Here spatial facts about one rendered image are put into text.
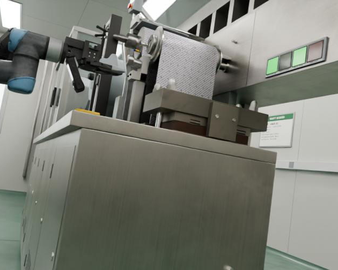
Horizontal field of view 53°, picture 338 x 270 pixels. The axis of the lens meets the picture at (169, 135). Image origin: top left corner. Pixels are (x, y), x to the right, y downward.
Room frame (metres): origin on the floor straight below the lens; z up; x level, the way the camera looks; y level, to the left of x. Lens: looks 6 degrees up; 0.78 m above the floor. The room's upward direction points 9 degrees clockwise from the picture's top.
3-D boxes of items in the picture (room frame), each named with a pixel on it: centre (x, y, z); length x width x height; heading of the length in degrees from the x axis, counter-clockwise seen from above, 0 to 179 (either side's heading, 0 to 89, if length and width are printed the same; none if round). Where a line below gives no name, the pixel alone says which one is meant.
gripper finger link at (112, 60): (1.11, 0.22, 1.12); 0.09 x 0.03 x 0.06; 104
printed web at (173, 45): (1.43, 0.04, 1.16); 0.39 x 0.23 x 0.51; 23
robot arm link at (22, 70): (1.04, 0.49, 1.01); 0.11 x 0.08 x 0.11; 82
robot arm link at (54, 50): (1.07, 0.40, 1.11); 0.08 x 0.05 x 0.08; 23
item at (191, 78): (1.25, -0.03, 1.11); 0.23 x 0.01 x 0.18; 113
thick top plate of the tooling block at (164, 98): (1.15, -0.11, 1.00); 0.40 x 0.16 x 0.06; 113
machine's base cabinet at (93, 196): (2.14, 0.42, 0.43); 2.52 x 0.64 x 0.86; 23
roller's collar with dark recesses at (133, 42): (1.48, 0.22, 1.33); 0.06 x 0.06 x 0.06; 23
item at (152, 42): (1.25, 0.11, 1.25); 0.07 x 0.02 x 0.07; 23
